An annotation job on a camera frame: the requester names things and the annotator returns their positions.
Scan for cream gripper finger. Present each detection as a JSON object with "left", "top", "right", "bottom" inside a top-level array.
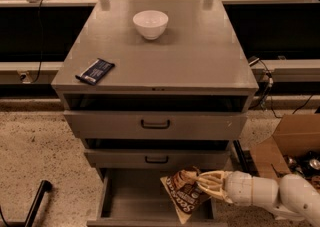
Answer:
[
  {"left": 199, "top": 184, "right": 233, "bottom": 203},
  {"left": 197, "top": 170, "right": 231, "bottom": 185}
]

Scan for brown chip bag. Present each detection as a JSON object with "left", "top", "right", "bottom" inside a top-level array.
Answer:
[{"left": 160, "top": 167, "right": 210, "bottom": 224}]

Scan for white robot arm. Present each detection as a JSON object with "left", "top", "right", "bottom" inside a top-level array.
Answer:
[{"left": 196, "top": 171, "right": 320, "bottom": 227}]

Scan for grey bottom drawer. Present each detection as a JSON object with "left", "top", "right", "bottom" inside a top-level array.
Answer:
[{"left": 87, "top": 169, "right": 228, "bottom": 227}]

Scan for grey drawer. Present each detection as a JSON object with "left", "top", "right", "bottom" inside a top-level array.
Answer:
[
  {"left": 65, "top": 95, "right": 247, "bottom": 140},
  {"left": 87, "top": 169, "right": 228, "bottom": 227},
  {"left": 82, "top": 138, "right": 230, "bottom": 169}
]

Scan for grey drawer cabinet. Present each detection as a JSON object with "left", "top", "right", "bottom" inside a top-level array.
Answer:
[{"left": 51, "top": 0, "right": 260, "bottom": 227}]

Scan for grey middle drawer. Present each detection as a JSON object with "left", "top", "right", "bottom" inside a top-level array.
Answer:
[{"left": 82, "top": 138, "right": 230, "bottom": 169}]

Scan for grey top drawer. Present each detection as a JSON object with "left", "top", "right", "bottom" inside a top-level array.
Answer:
[{"left": 65, "top": 95, "right": 247, "bottom": 140}]

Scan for black metal leg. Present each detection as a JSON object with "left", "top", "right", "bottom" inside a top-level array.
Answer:
[{"left": 233, "top": 140, "right": 253, "bottom": 174}]

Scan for cardboard box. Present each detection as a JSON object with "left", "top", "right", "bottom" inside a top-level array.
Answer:
[{"left": 250, "top": 114, "right": 320, "bottom": 181}]

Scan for silver can in box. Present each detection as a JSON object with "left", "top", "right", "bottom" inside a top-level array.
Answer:
[{"left": 309, "top": 159, "right": 320, "bottom": 170}]

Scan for dark blue snack bar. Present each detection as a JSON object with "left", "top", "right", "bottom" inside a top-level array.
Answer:
[{"left": 76, "top": 58, "right": 115, "bottom": 85}]

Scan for white ceramic bowl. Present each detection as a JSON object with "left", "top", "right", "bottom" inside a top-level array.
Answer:
[{"left": 133, "top": 10, "right": 169, "bottom": 40}]

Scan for black bar on floor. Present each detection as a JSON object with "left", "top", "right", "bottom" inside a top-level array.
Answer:
[{"left": 0, "top": 180, "right": 53, "bottom": 227}]

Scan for cables beside cabinet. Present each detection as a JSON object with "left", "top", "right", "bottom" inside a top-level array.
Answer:
[{"left": 247, "top": 55, "right": 314, "bottom": 119}]

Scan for black power cable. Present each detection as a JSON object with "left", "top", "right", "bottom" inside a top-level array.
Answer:
[{"left": 30, "top": 0, "right": 54, "bottom": 84}]

